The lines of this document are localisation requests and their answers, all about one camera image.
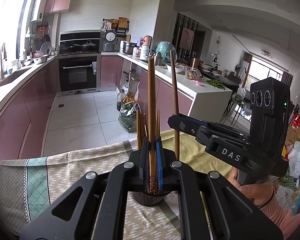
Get oil bottle on floor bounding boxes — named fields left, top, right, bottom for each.
left=116, top=89, right=126, bottom=111

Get pink sleeve forearm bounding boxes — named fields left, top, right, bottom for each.
left=260, top=185, right=300, bottom=239

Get black mesh cup holder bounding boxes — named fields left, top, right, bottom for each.
left=133, top=192, right=170, bottom=207

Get black camera box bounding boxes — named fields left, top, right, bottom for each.
left=250, top=77, right=290, bottom=158

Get black wok on stove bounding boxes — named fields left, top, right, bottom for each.
left=74, top=40, right=98, bottom=52

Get patterned tablecloth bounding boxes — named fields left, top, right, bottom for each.
left=0, top=128, right=231, bottom=240

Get black built-in oven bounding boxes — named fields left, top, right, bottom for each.
left=58, top=56, right=100, bottom=92

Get person's right hand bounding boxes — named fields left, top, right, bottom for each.
left=228, top=167, right=274, bottom=208

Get steel pot on counter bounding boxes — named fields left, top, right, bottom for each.
left=122, top=41, right=136, bottom=55

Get bamboo chopstick red end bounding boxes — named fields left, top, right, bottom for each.
left=142, top=113, right=149, bottom=137

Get white rice cooker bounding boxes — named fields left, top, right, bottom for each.
left=103, top=30, right=117, bottom=52

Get bamboo chopstick far left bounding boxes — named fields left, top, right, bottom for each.
left=136, top=110, right=142, bottom=150

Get teal round appliance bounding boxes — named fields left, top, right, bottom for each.
left=156, top=41, right=177, bottom=63

